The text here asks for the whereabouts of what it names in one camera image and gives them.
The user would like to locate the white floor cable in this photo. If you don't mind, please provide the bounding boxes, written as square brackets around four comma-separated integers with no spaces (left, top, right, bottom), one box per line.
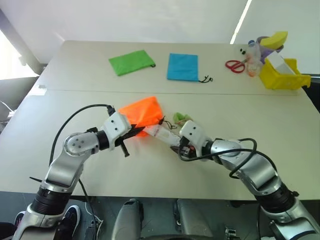
[84,199,105,231]

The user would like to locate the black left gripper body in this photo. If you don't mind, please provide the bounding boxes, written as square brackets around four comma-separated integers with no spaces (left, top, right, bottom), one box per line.
[115,124,138,148]

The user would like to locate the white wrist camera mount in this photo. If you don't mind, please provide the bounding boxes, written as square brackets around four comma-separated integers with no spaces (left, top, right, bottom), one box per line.
[102,112,133,151]
[179,119,211,156]

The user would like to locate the green drawstring pouch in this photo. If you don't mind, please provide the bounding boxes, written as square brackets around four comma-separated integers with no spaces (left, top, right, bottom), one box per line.
[108,49,157,77]

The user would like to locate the red handled scissors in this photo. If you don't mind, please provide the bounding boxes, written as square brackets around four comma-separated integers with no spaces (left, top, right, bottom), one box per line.
[224,58,248,74]

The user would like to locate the grey right robot leg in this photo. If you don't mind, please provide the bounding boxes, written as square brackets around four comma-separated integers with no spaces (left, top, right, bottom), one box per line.
[174,198,213,240]

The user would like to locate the orange drawstring pouch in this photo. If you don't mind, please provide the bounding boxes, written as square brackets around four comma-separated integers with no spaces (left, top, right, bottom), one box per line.
[118,96,179,138]

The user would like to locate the dark sneaker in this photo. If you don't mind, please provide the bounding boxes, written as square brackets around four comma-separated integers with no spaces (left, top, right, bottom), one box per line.
[61,204,82,236]

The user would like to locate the grey robot leg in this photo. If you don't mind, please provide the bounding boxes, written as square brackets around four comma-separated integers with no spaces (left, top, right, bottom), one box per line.
[174,198,213,240]
[113,198,145,240]

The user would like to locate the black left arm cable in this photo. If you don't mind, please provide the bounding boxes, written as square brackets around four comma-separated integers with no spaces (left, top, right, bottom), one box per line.
[48,103,116,236]

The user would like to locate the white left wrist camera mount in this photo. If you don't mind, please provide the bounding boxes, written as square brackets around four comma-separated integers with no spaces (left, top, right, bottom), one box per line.
[102,112,133,151]

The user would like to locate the blue drawstring pouch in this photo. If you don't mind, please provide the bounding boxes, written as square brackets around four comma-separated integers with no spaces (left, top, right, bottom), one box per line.
[166,52,214,84]

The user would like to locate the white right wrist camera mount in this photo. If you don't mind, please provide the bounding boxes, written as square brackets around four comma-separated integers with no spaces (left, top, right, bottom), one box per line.
[179,119,211,156]

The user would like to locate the yellow plastic bin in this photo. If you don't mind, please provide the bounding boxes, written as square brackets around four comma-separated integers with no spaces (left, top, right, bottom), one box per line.
[258,57,312,91]

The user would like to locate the white box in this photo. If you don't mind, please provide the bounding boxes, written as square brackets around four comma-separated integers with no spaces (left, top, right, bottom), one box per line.
[264,51,297,76]

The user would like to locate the small green toy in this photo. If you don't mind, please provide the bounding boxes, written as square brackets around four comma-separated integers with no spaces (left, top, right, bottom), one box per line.
[172,111,193,126]

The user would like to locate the white tube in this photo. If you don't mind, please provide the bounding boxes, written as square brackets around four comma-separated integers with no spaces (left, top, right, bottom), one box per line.
[146,124,181,147]

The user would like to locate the dark diagonal frame post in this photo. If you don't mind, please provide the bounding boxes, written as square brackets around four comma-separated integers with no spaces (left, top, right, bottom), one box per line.
[0,8,47,76]

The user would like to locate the clear plastic bottle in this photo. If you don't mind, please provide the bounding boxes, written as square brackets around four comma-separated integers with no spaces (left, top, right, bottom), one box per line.
[243,39,265,78]

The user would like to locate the grey left robot leg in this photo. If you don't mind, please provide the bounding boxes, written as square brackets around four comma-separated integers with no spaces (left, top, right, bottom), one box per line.
[113,198,145,240]

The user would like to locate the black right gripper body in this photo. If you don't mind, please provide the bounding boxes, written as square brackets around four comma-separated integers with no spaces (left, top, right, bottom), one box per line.
[178,136,201,161]

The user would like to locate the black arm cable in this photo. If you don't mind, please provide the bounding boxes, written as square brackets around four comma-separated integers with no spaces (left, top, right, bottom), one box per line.
[48,103,116,236]
[178,137,258,180]

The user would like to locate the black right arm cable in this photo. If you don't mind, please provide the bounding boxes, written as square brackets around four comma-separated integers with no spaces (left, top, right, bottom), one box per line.
[178,137,258,180]

